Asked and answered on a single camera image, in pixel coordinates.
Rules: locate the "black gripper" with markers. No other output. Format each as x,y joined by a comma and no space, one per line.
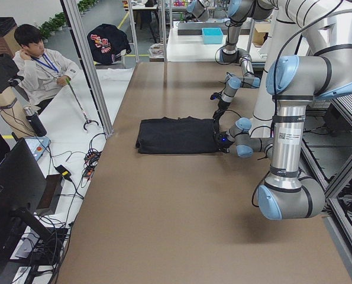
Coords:
223,140
222,104

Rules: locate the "black t-shirt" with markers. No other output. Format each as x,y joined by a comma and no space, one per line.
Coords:
176,136

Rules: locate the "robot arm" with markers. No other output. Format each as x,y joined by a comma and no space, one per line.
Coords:
309,59
238,12

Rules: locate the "blue plastic bin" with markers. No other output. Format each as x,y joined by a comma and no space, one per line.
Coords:
213,35

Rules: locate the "white folded cloth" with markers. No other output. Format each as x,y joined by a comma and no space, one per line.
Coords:
115,74

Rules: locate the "red black usb hub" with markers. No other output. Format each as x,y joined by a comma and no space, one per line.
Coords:
90,161

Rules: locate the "navy varsity jacket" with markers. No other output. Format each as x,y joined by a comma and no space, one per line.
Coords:
107,44

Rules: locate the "black power adapter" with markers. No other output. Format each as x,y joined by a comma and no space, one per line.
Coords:
64,172

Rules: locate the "seated person in grey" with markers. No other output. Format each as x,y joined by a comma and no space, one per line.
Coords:
44,71

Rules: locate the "teach pendant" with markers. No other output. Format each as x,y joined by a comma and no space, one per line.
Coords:
37,145

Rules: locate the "black water bottle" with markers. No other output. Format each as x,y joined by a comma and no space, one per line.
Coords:
34,121

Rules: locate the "black Huawei monitor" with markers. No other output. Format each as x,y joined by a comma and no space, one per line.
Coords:
22,185

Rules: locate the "aluminium frame post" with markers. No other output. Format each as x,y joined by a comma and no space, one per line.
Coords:
74,23

